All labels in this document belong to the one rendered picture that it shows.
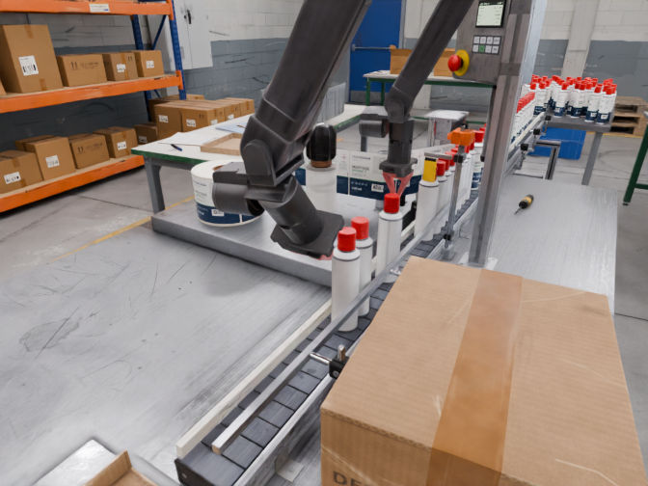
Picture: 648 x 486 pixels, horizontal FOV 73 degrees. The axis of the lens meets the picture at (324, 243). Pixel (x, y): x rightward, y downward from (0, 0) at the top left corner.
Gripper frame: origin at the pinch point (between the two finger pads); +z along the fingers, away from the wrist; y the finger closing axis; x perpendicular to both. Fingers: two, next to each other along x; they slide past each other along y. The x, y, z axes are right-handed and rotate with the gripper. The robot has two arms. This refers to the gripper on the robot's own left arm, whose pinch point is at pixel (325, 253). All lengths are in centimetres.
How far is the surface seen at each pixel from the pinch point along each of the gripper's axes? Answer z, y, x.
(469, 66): 19, -5, -62
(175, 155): 83, 149, -59
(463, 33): 15, -2, -68
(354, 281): 9.5, -2.6, 0.4
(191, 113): 210, 320, -180
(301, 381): 8.0, -1.3, 20.0
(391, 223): 18.8, -1.4, -16.8
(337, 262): 5.6, 0.0, -0.8
